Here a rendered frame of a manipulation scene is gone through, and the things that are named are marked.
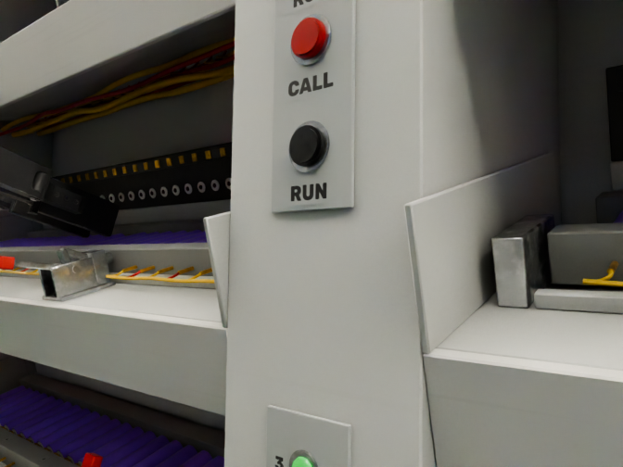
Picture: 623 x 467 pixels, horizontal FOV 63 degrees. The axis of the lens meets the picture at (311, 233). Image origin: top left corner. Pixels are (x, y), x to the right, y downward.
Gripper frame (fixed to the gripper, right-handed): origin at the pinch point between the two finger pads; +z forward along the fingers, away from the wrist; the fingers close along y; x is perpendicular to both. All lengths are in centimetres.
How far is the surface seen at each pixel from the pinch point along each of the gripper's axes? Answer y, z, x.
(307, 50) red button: -32.0, -7.5, -1.9
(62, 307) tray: -12.2, -3.9, 8.7
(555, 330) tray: -40.1, -1.3, 7.2
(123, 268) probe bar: -10.6, 0.4, 5.1
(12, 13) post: 33.4, -1.0, -31.5
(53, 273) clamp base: -10.2, -4.2, 6.7
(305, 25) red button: -31.9, -7.8, -2.9
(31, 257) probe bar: 3.7, 0.0, 4.4
